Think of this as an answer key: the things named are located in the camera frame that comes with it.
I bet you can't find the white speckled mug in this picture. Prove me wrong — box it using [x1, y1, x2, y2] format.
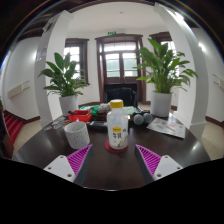
[63, 119, 91, 150]

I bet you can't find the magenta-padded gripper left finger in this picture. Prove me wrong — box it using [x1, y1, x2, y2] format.
[43, 143, 94, 187]

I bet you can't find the black flat device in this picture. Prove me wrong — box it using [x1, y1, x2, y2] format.
[87, 120, 108, 131]

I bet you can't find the yellow-capped clear drink bottle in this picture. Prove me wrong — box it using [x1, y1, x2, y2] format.
[106, 98, 130, 150]

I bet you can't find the green box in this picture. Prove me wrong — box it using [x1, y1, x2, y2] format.
[79, 105, 101, 113]

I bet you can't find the black chair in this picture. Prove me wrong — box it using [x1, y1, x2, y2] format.
[104, 83, 138, 108]

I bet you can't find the green packet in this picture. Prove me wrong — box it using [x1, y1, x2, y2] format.
[122, 105, 136, 117]

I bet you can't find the red plastic box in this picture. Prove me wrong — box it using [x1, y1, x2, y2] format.
[67, 109, 94, 123]

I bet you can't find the flat round red coaster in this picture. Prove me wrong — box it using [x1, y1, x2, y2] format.
[104, 139, 129, 154]

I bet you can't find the red bench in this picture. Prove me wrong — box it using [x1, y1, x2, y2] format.
[3, 111, 24, 144]

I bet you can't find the brown framed window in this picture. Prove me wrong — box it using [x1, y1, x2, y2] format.
[149, 31, 178, 68]
[63, 37, 90, 86]

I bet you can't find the white wall radiator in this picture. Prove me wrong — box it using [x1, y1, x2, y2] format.
[7, 80, 31, 99]
[213, 73, 224, 91]

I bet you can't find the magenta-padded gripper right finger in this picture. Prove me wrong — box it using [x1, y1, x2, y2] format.
[134, 144, 184, 186]

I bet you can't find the large potted green plant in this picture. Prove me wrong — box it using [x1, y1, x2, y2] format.
[134, 38, 199, 118]

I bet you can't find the brown wooden double door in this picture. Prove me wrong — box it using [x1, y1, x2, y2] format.
[95, 33, 147, 104]

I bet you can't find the basket of white items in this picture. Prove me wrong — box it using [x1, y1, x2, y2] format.
[96, 103, 112, 121]

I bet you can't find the grey ball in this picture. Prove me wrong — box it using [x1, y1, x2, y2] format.
[132, 113, 145, 126]
[142, 112, 154, 124]

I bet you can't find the small potted green plant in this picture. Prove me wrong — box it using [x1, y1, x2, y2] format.
[37, 51, 89, 117]

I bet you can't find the printed paper sheet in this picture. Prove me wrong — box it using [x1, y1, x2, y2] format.
[146, 117, 187, 139]

